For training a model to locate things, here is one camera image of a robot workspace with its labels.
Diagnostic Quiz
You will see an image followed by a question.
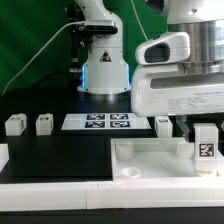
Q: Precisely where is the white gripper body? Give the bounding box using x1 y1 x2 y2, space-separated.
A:
131 64 224 117

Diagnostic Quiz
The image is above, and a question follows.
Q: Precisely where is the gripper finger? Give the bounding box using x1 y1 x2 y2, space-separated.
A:
176 115 190 141

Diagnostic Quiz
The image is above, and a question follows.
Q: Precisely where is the white square tabletop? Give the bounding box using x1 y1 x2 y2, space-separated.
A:
110 137 224 183

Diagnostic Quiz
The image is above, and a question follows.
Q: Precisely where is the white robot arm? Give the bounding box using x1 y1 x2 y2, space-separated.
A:
75 0 224 117

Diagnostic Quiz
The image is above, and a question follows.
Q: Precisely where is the white marker sheet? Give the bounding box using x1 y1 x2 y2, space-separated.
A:
62 113 150 131

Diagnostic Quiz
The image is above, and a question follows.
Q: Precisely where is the white front fence bar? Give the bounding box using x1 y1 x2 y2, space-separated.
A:
0 178 224 212

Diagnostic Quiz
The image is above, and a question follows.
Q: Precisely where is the white fence bar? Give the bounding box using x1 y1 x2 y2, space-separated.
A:
0 144 9 172
0 178 224 212

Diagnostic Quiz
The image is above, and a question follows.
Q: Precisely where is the white left fence bar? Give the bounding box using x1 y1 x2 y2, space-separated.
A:
0 144 9 172

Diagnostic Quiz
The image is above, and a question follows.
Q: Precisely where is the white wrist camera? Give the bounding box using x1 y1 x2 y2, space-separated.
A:
135 32 190 66

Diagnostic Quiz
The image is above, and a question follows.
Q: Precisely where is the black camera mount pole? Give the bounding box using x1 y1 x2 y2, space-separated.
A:
65 3 85 75

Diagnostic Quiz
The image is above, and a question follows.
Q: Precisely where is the white cable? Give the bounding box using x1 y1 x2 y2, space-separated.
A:
0 21 86 96

